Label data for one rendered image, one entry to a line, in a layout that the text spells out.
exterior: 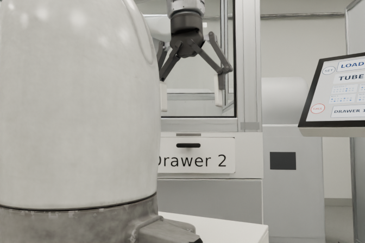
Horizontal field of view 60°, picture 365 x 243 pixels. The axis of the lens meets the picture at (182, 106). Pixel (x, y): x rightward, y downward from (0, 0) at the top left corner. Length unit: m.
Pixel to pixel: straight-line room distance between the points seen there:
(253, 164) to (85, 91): 0.83
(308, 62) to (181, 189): 3.66
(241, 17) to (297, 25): 3.51
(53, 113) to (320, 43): 4.43
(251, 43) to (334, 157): 3.56
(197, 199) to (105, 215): 0.78
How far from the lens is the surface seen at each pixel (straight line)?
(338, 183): 4.57
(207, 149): 1.00
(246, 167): 1.03
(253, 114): 1.03
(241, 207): 1.05
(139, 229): 0.28
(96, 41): 0.27
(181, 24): 0.72
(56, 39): 0.27
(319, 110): 1.01
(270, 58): 4.40
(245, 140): 1.03
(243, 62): 1.06
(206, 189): 1.03
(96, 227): 0.27
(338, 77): 1.10
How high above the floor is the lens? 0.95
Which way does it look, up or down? 4 degrees up
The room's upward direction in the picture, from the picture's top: straight up
